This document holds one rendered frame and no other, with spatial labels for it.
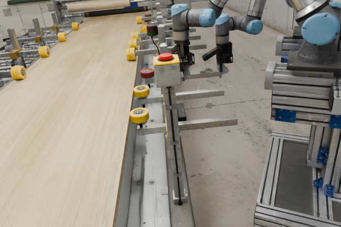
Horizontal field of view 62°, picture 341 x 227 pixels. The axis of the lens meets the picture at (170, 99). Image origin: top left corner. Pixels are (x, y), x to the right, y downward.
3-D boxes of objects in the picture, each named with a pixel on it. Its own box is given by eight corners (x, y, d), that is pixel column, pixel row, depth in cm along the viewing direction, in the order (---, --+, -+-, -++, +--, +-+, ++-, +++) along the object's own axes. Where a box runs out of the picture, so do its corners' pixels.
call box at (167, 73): (179, 78, 84) (177, 53, 81) (181, 87, 78) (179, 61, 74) (156, 81, 84) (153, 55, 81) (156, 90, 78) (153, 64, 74)
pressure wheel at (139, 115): (142, 127, 128) (138, 104, 123) (155, 131, 123) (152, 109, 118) (129, 135, 122) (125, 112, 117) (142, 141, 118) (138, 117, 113)
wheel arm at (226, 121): (235, 122, 125) (235, 114, 123) (237, 126, 122) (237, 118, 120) (138, 133, 125) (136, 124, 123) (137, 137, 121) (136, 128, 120)
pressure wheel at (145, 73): (156, 84, 171) (154, 66, 166) (156, 89, 164) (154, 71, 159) (142, 85, 171) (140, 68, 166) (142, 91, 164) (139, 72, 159)
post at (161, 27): (171, 103, 171) (164, 23, 150) (171, 106, 168) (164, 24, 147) (165, 104, 171) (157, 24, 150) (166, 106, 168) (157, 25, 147)
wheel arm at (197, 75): (217, 75, 169) (217, 69, 167) (218, 77, 166) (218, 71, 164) (145, 83, 168) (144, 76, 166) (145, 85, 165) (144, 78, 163)
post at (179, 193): (185, 193, 102) (175, 78, 83) (186, 203, 98) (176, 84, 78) (173, 194, 102) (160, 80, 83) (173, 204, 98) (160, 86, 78)
